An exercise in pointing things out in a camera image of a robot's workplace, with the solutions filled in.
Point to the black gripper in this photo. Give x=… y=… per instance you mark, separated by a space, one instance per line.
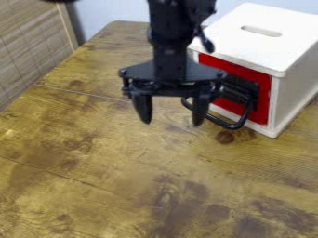
x=170 y=78

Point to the red drawer front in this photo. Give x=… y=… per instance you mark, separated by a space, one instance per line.
x=246 y=85

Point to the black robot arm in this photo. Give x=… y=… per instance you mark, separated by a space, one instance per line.
x=175 y=25

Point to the white wooden drawer box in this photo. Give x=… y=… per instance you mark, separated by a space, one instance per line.
x=267 y=45

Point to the woven bamboo blind panel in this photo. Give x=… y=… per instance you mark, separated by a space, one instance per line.
x=36 y=40

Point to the black metal drawer handle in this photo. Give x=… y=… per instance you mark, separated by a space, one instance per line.
x=221 y=91

